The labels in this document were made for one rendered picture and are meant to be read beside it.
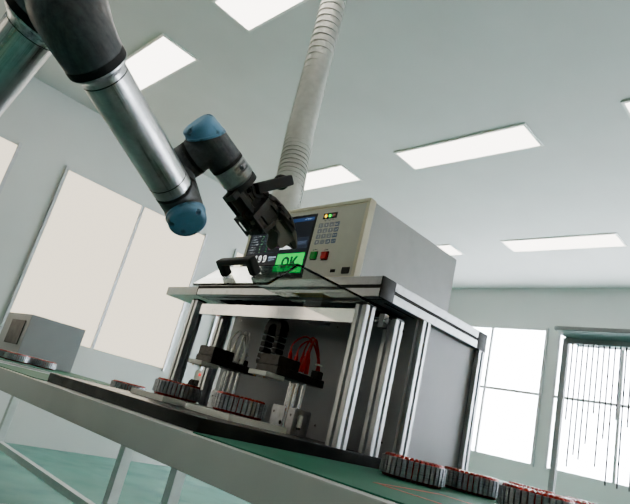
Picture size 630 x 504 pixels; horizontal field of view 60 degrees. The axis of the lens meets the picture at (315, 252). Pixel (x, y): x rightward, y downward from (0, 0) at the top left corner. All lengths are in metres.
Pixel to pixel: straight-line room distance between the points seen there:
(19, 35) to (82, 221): 5.10
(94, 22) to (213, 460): 0.62
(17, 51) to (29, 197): 4.94
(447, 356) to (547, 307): 6.79
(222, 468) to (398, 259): 0.76
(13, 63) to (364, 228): 0.74
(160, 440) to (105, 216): 5.38
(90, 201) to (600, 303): 6.18
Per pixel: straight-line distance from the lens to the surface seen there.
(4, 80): 1.07
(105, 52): 0.90
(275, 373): 1.18
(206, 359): 1.39
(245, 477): 0.72
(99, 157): 6.27
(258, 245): 1.53
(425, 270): 1.44
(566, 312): 7.99
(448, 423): 1.37
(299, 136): 3.06
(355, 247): 1.25
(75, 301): 6.03
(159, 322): 6.43
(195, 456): 0.80
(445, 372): 1.34
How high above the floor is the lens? 0.80
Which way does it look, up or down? 17 degrees up
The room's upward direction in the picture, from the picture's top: 14 degrees clockwise
